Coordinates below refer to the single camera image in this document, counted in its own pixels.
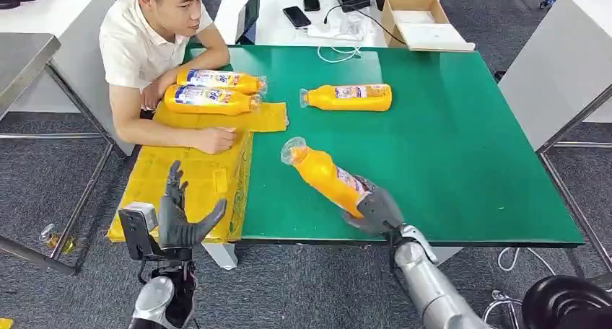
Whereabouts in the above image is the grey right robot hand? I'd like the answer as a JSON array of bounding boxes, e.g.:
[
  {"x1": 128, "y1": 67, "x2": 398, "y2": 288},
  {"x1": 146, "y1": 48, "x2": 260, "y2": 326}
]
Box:
[{"x1": 341, "y1": 175, "x2": 406, "y2": 238}]

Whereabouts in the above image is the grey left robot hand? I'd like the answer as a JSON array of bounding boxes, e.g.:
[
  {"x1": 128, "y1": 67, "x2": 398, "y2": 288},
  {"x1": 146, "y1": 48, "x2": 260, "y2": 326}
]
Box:
[{"x1": 157, "y1": 160, "x2": 229, "y2": 250}]

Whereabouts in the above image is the orange drink bottle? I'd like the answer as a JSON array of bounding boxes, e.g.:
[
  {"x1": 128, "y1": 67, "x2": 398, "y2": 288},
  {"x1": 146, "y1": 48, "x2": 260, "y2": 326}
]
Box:
[
  {"x1": 299, "y1": 83, "x2": 393, "y2": 113},
  {"x1": 163, "y1": 84, "x2": 263, "y2": 116},
  {"x1": 280, "y1": 136, "x2": 372, "y2": 220},
  {"x1": 175, "y1": 69, "x2": 268, "y2": 96}
]

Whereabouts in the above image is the yellow sheet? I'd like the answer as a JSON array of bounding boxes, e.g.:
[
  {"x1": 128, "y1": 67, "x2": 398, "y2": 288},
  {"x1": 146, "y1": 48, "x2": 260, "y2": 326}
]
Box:
[{"x1": 105, "y1": 101, "x2": 289, "y2": 245}]

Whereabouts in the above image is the green mat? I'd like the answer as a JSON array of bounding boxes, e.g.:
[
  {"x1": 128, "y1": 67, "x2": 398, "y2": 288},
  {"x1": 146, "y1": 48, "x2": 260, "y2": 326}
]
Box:
[{"x1": 183, "y1": 45, "x2": 586, "y2": 247}]

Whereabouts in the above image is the clear plastic wrapper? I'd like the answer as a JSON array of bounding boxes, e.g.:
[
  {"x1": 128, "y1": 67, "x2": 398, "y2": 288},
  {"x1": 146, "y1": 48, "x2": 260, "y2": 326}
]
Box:
[{"x1": 39, "y1": 223, "x2": 77, "y2": 256}]

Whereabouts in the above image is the white flat board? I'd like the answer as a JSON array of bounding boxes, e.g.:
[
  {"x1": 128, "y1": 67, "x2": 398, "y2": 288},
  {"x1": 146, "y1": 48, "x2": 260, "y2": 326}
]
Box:
[{"x1": 395, "y1": 22, "x2": 476, "y2": 53}]

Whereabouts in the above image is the white power strip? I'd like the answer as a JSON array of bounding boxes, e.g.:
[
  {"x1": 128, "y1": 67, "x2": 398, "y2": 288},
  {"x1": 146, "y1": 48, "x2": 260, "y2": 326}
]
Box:
[{"x1": 307, "y1": 23, "x2": 364, "y2": 42}]

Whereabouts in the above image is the cardboard box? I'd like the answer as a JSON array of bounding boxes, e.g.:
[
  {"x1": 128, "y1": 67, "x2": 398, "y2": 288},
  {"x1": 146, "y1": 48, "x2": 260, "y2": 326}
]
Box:
[{"x1": 380, "y1": 0, "x2": 451, "y2": 49}]

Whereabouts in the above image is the white desk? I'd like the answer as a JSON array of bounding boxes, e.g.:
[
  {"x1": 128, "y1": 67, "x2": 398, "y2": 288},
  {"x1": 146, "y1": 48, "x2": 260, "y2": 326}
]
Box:
[{"x1": 214, "y1": 0, "x2": 388, "y2": 48}]

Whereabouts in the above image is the black round robot part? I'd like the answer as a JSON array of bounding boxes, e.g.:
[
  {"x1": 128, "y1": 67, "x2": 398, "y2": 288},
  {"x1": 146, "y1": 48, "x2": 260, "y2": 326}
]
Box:
[{"x1": 521, "y1": 275, "x2": 612, "y2": 329}]

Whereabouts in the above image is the large black phone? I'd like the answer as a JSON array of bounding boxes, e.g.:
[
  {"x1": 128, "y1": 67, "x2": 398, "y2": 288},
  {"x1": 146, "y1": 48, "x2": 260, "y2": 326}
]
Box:
[{"x1": 281, "y1": 5, "x2": 312, "y2": 30}]

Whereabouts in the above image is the black tablet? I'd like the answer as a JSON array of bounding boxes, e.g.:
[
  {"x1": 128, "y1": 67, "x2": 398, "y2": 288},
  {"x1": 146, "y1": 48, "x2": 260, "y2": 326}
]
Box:
[{"x1": 235, "y1": 0, "x2": 262, "y2": 45}]

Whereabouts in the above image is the white cabinet table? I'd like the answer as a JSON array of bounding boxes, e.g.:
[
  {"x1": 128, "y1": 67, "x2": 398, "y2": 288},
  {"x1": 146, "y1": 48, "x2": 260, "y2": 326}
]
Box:
[{"x1": 0, "y1": 0, "x2": 136, "y2": 157}]

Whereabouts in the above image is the white table with steel legs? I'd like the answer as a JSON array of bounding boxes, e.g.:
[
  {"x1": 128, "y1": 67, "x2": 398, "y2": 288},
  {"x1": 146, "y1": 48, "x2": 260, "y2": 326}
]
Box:
[{"x1": 497, "y1": 0, "x2": 612, "y2": 275}]

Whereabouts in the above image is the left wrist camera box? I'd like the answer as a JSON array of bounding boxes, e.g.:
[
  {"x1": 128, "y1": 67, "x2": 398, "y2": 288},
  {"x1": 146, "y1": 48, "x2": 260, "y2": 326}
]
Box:
[{"x1": 118, "y1": 201, "x2": 159, "y2": 262}]

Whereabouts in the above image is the white floor cable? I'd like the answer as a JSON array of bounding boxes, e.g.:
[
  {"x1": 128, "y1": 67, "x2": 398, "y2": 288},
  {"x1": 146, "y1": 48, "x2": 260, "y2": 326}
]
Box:
[{"x1": 497, "y1": 247, "x2": 558, "y2": 276}]

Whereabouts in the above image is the grey cable loop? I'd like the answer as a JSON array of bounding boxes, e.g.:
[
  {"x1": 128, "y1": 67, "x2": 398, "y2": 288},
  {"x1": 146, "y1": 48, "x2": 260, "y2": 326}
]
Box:
[{"x1": 483, "y1": 289, "x2": 525, "y2": 324}]

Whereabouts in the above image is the black cable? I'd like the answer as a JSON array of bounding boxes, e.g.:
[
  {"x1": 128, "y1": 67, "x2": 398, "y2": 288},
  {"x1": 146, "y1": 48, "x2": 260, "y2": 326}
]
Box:
[{"x1": 323, "y1": 4, "x2": 407, "y2": 45}]

